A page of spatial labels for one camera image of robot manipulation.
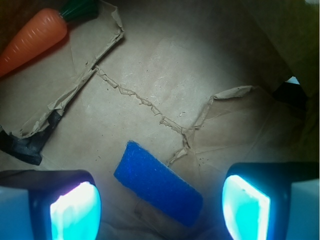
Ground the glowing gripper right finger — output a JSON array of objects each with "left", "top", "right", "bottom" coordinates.
[{"left": 221, "top": 162, "right": 320, "bottom": 240}]

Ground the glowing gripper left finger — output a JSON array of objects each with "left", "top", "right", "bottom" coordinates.
[{"left": 0, "top": 170, "right": 102, "bottom": 240}]

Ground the blue sponge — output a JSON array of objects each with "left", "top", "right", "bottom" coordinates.
[{"left": 113, "top": 141, "right": 204, "bottom": 227}]

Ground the brown paper bag liner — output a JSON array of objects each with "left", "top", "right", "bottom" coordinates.
[{"left": 0, "top": 0, "right": 320, "bottom": 240}]

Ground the orange toy carrot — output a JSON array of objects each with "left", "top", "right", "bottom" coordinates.
[{"left": 0, "top": 0, "right": 99, "bottom": 77}]

